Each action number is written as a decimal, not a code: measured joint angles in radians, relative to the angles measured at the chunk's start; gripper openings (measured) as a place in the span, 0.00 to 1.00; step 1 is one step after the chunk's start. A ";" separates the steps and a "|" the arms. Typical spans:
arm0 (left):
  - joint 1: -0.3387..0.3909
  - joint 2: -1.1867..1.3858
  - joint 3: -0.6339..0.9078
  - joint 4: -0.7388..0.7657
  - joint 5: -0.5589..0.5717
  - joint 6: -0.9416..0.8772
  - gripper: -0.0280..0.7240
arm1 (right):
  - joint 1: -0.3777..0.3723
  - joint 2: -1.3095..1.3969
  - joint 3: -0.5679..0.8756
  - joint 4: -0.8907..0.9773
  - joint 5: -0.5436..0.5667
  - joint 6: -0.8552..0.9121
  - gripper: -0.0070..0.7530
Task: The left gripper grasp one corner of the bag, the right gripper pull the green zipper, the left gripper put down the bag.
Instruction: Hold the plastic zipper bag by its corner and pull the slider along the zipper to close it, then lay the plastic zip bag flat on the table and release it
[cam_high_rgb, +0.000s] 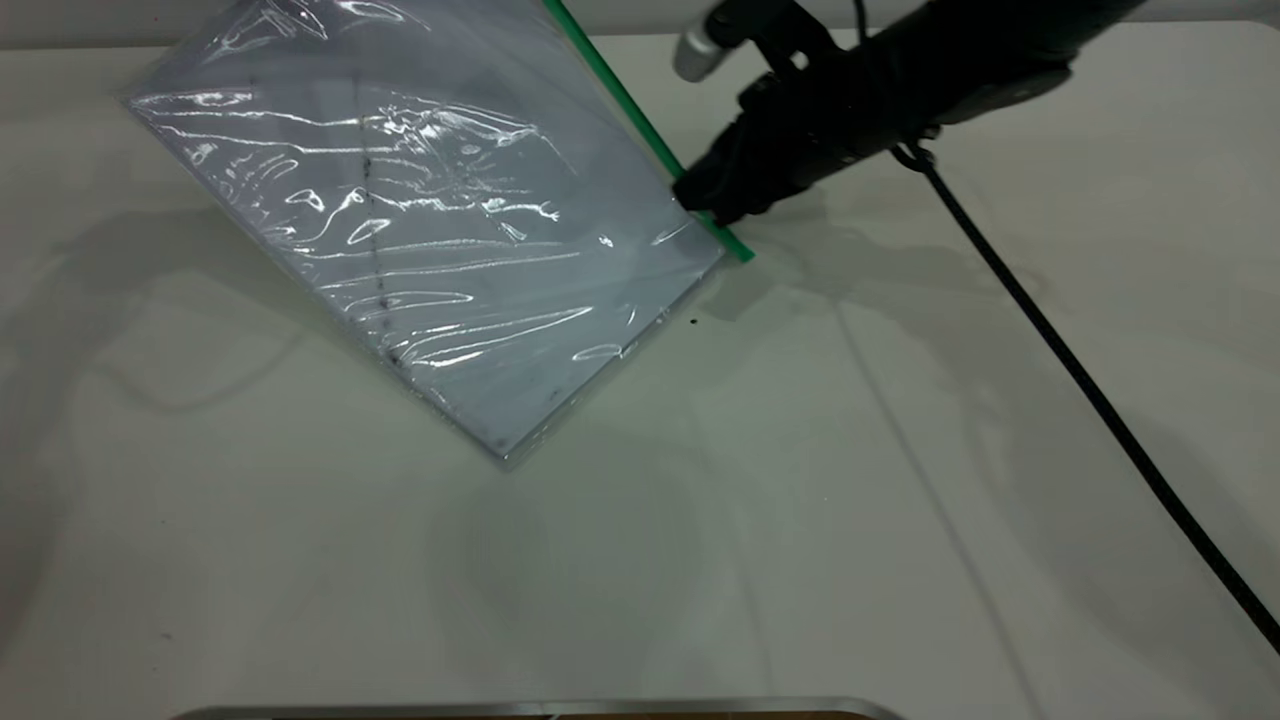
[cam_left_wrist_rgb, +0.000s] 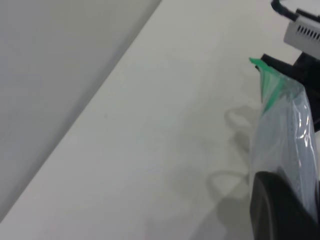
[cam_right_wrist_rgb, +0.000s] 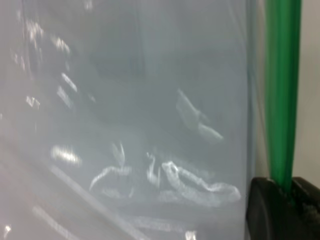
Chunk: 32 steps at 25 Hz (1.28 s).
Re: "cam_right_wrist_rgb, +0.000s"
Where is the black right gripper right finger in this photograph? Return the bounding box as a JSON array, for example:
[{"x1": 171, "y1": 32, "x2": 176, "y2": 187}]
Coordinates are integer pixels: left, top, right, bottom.
[{"x1": 289, "y1": 176, "x2": 320, "y2": 240}]

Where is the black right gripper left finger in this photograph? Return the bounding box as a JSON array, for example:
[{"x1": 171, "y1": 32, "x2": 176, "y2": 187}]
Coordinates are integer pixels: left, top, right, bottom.
[{"x1": 245, "y1": 175, "x2": 293, "y2": 240}]

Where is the clear zip bag green zipper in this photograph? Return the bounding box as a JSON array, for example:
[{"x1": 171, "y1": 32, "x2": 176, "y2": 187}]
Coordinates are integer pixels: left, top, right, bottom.
[{"x1": 0, "y1": 0, "x2": 303, "y2": 240}]

